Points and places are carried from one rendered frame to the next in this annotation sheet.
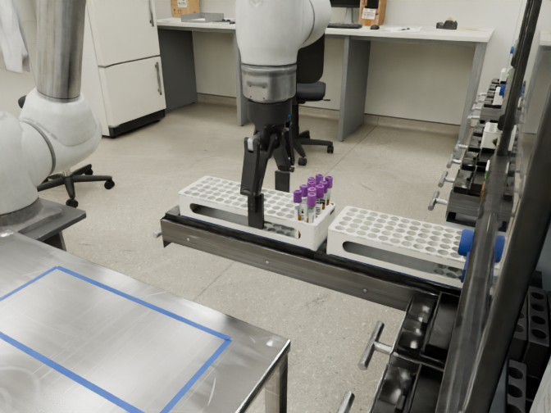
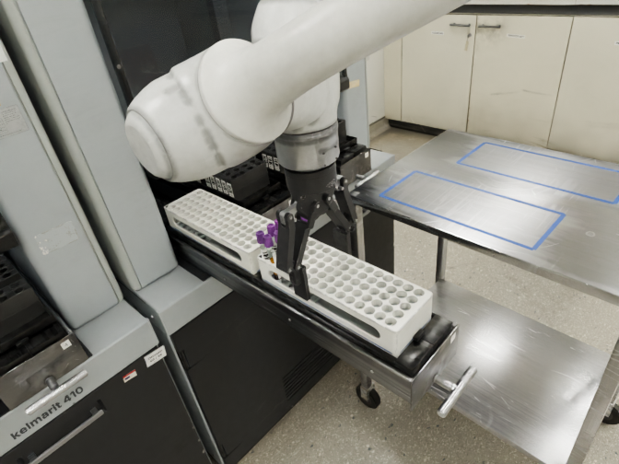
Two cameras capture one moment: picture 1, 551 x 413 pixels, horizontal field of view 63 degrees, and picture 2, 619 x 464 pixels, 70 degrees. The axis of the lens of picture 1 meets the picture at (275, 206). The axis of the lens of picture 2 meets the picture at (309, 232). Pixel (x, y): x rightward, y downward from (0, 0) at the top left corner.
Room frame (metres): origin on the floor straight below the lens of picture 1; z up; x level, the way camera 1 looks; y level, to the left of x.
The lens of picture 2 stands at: (1.30, 0.20, 1.33)
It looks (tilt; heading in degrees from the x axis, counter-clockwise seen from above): 34 degrees down; 200
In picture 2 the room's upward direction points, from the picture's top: 8 degrees counter-clockwise
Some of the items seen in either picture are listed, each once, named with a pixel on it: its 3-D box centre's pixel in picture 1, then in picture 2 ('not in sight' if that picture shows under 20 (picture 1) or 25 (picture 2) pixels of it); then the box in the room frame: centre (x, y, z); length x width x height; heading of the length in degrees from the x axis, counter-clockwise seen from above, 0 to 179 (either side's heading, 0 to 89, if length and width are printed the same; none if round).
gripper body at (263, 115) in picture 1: (269, 124); (312, 188); (0.76, 0.01, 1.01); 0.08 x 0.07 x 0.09; 153
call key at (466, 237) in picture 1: (466, 242); not in sight; (0.42, -0.21, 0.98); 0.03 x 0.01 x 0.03; 153
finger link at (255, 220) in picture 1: (256, 210); (342, 247); (0.71, 0.04, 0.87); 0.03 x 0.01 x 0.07; 63
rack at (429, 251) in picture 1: (420, 251); (224, 228); (0.63, -0.24, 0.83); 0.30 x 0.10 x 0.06; 63
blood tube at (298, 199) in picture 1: (298, 219); not in sight; (0.69, -0.04, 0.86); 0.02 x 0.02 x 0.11
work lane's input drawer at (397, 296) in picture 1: (318, 252); (286, 281); (0.71, -0.08, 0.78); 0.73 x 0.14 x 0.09; 63
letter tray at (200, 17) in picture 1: (202, 17); not in sight; (4.49, 0.67, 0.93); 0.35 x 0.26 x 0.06; 157
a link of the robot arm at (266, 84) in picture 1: (269, 80); (307, 143); (0.76, 0.01, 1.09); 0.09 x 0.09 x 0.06
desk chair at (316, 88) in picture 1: (298, 86); not in sight; (3.41, -0.17, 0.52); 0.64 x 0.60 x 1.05; 173
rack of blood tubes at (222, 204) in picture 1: (255, 211); (338, 287); (0.77, 0.04, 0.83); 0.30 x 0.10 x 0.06; 63
